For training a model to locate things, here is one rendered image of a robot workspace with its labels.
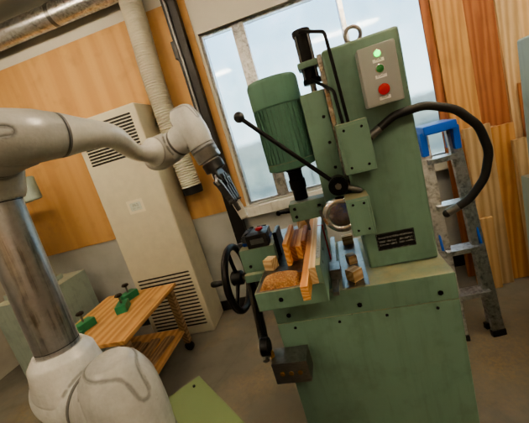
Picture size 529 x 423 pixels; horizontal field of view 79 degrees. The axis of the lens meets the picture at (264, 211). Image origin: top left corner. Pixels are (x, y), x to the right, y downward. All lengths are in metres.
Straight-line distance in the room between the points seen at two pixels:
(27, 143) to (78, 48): 2.30
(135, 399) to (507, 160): 2.30
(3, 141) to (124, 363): 0.50
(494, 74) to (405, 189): 1.61
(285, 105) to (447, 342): 0.91
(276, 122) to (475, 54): 1.73
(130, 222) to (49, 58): 1.41
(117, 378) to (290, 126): 0.83
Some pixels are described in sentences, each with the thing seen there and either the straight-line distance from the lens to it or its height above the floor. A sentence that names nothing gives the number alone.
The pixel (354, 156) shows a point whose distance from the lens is 0.98.
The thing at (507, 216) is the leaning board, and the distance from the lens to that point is 2.56.
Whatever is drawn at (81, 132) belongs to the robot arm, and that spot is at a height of 1.45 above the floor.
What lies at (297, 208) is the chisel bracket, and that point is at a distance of 1.17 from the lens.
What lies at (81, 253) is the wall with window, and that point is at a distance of 3.33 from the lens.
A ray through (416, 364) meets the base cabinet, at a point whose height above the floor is 0.49.
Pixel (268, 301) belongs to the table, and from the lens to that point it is 0.97.
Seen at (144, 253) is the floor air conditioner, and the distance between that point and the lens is 2.63.
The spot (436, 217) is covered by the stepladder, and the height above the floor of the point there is 0.69.
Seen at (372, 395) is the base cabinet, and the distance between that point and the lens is 1.33.
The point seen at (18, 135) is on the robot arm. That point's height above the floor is 1.45.
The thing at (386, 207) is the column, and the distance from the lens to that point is 1.11.
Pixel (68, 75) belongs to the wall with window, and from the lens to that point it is 3.07.
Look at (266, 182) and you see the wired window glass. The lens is 2.57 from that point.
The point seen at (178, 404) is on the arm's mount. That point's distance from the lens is 1.08.
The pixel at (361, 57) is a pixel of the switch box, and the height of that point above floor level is 1.46.
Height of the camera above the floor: 1.32
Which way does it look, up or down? 12 degrees down
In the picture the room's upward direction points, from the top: 16 degrees counter-clockwise
